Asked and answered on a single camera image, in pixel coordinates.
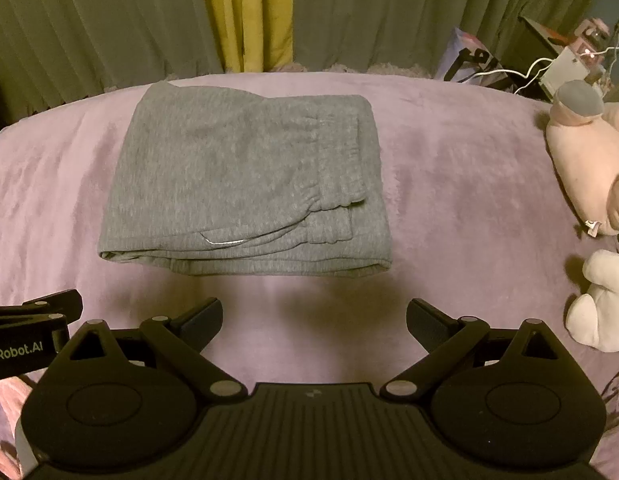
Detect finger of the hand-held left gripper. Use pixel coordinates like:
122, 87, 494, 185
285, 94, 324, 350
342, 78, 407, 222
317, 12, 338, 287
0, 288, 84, 323

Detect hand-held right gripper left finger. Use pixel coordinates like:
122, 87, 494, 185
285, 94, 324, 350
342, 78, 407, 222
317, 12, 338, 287
68, 297, 249, 403

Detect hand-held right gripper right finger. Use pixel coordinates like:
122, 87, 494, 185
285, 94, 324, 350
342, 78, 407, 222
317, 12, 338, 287
379, 296, 558, 403

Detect grey pants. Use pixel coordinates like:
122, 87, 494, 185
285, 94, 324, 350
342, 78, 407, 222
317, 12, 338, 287
98, 80, 394, 278

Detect purple fleece blanket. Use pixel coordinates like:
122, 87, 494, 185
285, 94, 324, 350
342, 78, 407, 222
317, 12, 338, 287
0, 71, 619, 480

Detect white plush toy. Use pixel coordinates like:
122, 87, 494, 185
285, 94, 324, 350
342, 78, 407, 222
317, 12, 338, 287
565, 249, 619, 352

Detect pink plush toy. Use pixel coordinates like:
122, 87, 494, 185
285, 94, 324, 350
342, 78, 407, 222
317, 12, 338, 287
545, 81, 619, 237

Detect printed purple bag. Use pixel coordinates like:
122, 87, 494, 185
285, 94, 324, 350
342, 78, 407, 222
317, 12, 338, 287
436, 26, 497, 82

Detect white box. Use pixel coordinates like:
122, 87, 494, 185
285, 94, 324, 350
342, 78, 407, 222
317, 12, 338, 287
538, 46, 608, 102

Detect black stand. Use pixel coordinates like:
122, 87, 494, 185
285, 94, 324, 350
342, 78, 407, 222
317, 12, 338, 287
497, 15, 573, 97

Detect yellow curtain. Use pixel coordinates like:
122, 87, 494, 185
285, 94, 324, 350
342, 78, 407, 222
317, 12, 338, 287
196, 0, 295, 74

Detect white cable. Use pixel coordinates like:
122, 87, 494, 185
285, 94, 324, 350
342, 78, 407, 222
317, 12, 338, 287
459, 27, 619, 96

